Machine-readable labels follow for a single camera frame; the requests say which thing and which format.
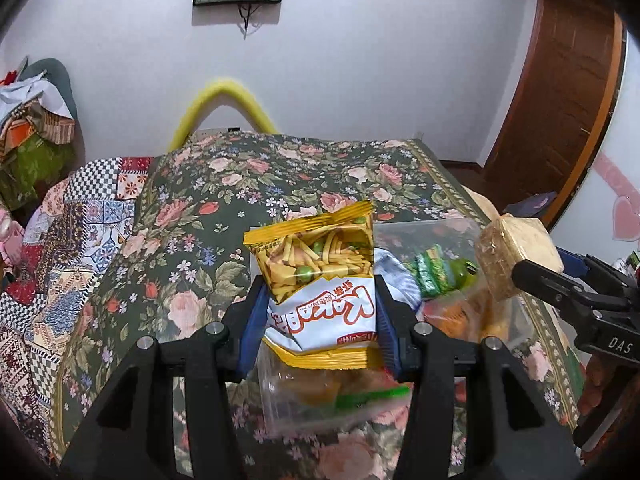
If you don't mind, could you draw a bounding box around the purple cloth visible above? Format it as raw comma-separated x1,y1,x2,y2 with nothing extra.
504,191,558,220

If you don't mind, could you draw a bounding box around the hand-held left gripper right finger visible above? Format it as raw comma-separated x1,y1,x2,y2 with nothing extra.
372,272,583,480

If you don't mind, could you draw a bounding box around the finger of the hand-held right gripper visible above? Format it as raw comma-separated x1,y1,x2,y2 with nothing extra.
555,247,632,287
512,258,601,332

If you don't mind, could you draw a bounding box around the patchwork quilt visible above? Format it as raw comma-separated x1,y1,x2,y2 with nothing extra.
0,156,153,466

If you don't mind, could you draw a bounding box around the wooden door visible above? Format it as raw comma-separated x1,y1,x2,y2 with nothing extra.
481,0,628,228

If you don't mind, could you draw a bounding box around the person's right hand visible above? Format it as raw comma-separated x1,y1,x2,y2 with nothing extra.
576,352,623,417

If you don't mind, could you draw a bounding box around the pale bread packet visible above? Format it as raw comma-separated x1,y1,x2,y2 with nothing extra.
473,213,566,302

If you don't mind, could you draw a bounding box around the black cable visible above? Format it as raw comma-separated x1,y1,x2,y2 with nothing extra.
236,2,258,41

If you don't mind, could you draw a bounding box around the pink toy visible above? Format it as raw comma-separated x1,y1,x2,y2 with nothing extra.
0,209,25,263

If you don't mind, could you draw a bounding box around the white cabinet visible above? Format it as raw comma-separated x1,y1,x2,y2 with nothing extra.
547,35,640,273

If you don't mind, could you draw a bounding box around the yellow white snack packet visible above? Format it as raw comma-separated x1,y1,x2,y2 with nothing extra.
243,200,377,372

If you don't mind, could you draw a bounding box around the brown bread packet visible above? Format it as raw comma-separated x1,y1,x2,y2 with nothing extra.
277,367,351,407

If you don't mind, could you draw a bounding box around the pile of clothes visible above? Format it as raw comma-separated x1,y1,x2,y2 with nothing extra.
0,56,80,213

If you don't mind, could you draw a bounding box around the blue white snack packet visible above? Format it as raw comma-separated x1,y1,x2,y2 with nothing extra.
375,249,422,312

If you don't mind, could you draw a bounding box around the clear plastic container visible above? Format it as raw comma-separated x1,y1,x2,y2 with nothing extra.
257,216,533,438

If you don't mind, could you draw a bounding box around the green snack packet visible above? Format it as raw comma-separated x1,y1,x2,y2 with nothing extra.
411,244,457,299

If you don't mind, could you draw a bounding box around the orange bread packet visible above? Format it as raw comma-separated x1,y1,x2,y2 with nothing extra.
424,287,513,347

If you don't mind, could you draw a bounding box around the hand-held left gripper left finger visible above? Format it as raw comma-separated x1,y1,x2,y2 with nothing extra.
60,275,272,480

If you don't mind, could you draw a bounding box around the yellow foam arch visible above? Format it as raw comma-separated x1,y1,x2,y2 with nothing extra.
169,76,280,152

